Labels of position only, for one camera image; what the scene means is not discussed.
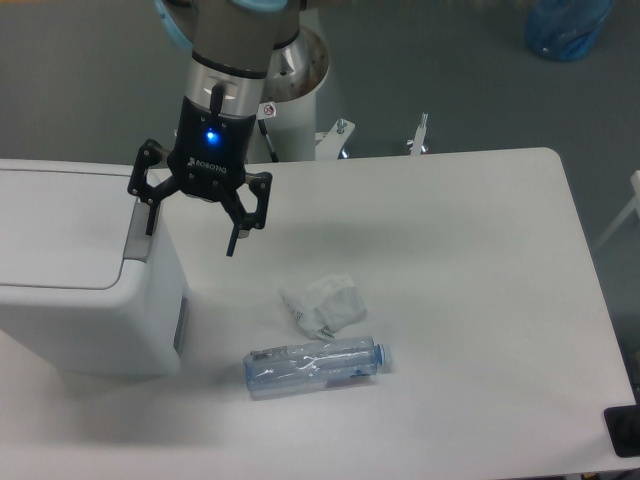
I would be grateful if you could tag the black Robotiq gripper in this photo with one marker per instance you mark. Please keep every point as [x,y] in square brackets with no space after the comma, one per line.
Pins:
[210,150]

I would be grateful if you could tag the white push-lid trash can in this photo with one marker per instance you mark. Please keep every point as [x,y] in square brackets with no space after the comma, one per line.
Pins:
[83,284]

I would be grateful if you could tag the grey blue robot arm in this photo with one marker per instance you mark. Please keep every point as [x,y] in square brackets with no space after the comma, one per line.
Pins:
[231,48]

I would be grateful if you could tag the crumpled white paper wrapper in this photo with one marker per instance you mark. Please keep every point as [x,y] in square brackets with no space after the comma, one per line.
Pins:
[325,306]

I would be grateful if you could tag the levelling bolt foot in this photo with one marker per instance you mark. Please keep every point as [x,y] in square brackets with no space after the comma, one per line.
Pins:
[417,145]

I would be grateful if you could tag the crushed clear plastic bottle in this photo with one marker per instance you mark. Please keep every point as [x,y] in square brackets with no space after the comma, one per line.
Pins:
[296,369]

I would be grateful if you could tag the blue plastic bag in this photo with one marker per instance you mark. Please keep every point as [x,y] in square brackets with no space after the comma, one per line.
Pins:
[565,30]

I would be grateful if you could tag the black device at table edge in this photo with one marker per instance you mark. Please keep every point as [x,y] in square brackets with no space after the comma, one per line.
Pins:
[623,427]

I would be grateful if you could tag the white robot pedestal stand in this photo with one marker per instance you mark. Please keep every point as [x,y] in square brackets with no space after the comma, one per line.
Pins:
[286,129]

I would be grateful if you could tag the white frame at right edge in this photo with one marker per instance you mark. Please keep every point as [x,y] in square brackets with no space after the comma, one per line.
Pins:
[631,208]

